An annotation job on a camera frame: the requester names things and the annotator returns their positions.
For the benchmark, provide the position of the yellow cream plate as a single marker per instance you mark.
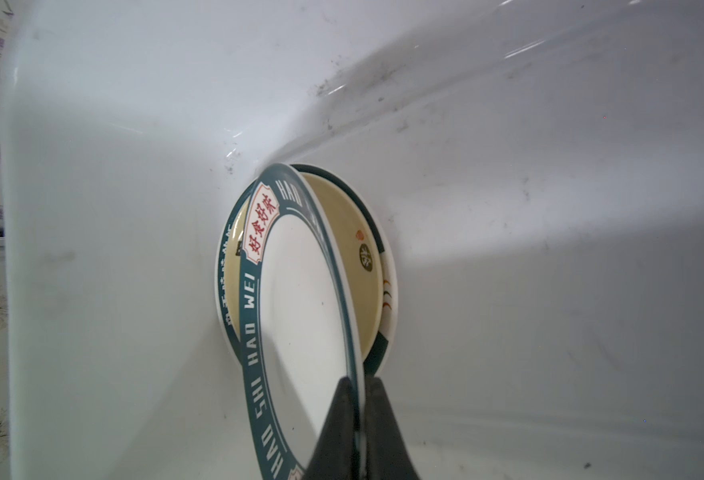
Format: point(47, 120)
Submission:
point(352, 264)

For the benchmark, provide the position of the white plate green lettered rim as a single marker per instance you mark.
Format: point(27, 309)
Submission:
point(298, 328)

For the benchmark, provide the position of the white plastic bin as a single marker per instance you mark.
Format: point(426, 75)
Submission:
point(537, 167)

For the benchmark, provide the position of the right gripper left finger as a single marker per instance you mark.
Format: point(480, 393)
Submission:
point(335, 455)

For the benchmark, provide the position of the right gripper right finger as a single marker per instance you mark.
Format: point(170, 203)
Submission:
point(387, 455)

